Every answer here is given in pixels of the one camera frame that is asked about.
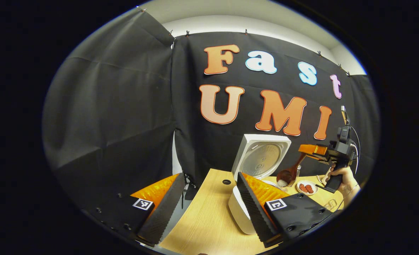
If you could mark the clear plastic water bottle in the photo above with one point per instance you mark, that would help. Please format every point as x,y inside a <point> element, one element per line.
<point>298,169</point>

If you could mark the red meat piece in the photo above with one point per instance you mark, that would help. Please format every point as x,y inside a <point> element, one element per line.
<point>309,189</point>
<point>303,188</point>

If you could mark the black backdrop cloth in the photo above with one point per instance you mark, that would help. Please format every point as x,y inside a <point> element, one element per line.
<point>107,106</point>

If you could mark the white round plate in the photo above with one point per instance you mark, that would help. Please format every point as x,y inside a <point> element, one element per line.
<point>315,187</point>

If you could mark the brown wooden spoon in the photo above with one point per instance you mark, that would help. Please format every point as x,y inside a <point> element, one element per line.
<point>291,173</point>

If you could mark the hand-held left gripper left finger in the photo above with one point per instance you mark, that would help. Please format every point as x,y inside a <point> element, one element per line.
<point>167,212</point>

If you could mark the black tripod stand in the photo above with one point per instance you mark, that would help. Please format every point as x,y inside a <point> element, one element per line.
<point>187,182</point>

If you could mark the white rice cooker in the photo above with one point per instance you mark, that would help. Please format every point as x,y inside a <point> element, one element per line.
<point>262,159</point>

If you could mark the white rice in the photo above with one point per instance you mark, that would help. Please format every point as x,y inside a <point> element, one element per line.
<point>282,183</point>

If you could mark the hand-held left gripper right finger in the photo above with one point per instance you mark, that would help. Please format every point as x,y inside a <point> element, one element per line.
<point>253,212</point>

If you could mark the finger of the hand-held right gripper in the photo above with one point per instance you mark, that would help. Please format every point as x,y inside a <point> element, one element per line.
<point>312,149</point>

